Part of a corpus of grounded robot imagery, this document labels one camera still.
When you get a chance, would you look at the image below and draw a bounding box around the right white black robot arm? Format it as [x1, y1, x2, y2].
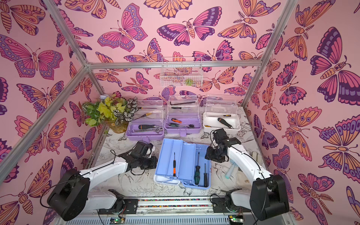
[205, 128, 290, 221]

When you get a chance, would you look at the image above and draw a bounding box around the black orange screwdriver in white box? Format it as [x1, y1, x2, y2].
[217, 118, 233, 129]

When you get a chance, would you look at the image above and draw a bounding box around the white clear-lid toolbox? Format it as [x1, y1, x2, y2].
[202, 94, 241, 135]

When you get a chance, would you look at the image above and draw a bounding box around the left purple toolbox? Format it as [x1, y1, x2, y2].
[126, 100, 165, 143]

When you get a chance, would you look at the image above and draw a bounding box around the orange precision screwdriver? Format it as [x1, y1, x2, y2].
[173, 152, 176, 177]

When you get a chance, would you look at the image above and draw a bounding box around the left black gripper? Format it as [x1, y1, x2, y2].
[139, 156, 162, 169]

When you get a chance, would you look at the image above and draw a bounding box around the blue white toolbox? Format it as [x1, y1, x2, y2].
[154, 138, 212, 190]

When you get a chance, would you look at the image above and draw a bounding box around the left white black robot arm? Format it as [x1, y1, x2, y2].
[47, 141, 158, 221]

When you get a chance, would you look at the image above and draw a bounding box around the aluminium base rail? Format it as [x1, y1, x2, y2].
[52, 196, 297, 225]

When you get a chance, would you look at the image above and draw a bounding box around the small black screwdriver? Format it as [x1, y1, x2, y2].
[203, 164, 209, 188]

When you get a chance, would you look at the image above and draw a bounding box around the purple toolbox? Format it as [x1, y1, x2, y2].
[126, 100, 165, 143]
[165, 95, 202, 137]

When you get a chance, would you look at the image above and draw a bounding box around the white wire basket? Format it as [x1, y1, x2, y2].
[158, 56, 203, 88]

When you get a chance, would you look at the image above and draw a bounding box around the potted green plant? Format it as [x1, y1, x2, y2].
[82, 95, 139, 134]

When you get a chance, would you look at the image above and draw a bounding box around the middle purple toolbox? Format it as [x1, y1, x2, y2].
[165, 95, 202, 137]

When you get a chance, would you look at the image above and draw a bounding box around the green handled screwdriver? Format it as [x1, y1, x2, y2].
[195, 153, 200, 185]

